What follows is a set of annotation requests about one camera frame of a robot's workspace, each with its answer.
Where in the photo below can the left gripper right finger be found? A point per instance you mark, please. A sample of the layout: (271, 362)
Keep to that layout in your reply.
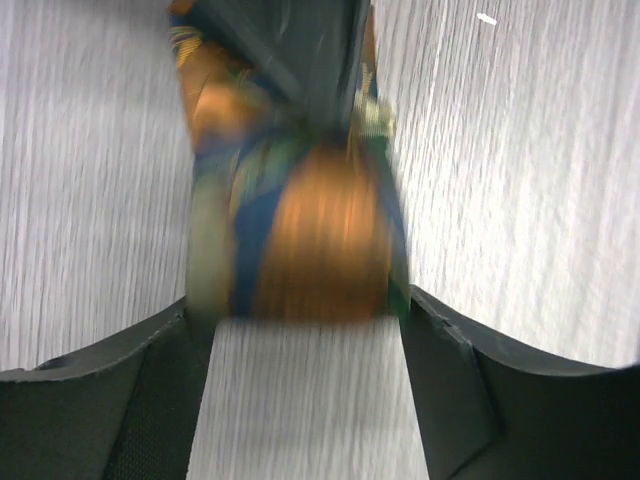
(491, 407)

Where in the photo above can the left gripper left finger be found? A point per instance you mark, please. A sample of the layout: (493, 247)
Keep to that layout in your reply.
(125, 407)

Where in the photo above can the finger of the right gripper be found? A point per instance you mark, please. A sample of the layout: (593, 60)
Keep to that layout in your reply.
(310, 50)

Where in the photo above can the floral patterned necktie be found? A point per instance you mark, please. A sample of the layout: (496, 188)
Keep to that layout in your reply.
(288, 222)

